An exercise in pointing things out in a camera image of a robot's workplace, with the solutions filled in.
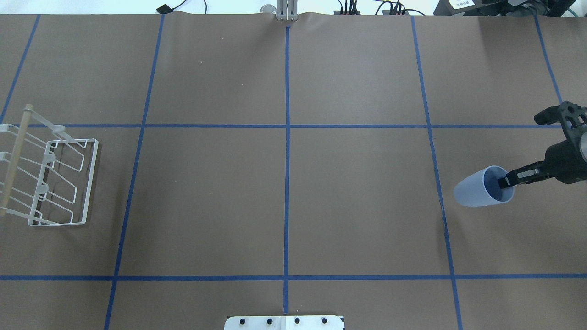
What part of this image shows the black laptop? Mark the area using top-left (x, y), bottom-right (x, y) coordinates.
top-left (433, 0), bottom-right (575, 17)

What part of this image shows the small black sensor puck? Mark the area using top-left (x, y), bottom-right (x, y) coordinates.
top-left (156, 4), bottom-right (174, 15)

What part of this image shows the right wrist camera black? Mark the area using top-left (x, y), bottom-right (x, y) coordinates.
top-left (534, 102), bottom-right (587, 143)

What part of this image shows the aluminium frame post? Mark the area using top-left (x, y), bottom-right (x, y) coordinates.
top-left (275, 0), bottom-right (299, 21)

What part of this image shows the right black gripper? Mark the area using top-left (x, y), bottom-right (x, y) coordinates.
top-left (497, 140), bottom-right (587, 189)

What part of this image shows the white camera mast pillar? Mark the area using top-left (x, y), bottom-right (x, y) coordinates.
top-left (224, 315), bottom-right (346, 330)

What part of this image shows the black usb hub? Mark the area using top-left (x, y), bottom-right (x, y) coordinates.
top-left (333, 0), bottom-right (408, 16)

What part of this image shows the white wire cup holder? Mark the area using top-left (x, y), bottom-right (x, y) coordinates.
top-left (1, 104), bottom-right (100, 227)

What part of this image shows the light blue plastic cup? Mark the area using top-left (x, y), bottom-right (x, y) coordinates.
top-left (453, 165), bottom-right (515, 207)

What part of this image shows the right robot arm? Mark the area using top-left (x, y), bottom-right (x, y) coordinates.
top-left (497, 133), bottom-right (587, 189)

